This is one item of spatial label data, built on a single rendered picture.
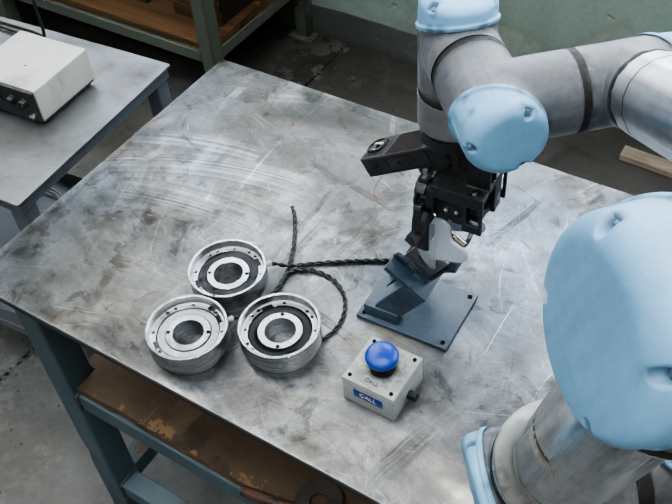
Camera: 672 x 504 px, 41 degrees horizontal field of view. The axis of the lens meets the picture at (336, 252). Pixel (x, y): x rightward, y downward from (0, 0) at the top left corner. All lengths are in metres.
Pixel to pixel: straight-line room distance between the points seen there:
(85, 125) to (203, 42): 1.00
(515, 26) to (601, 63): 1.93
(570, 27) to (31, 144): 1.54
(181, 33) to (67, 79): 1.03
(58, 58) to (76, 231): 0.54
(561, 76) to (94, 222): 0.80
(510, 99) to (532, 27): 1.96
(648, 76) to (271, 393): 0.60
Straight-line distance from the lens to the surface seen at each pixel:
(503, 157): 0.78
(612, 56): 0.81
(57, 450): 2.14
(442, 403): 1.09
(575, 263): 0.45
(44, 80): 1.78
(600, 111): 0.81
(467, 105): 0.77
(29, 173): 1.70
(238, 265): 1.22
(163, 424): 1.43
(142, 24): 2.89
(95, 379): 1.51
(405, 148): 0.98
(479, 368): 1.13
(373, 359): 1.04
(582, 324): 0.45
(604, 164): 2.64
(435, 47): 0.84
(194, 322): 1.17
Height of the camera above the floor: 1.71
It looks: 47 degrees down
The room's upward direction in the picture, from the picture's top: 6 degrees counter-clockwise
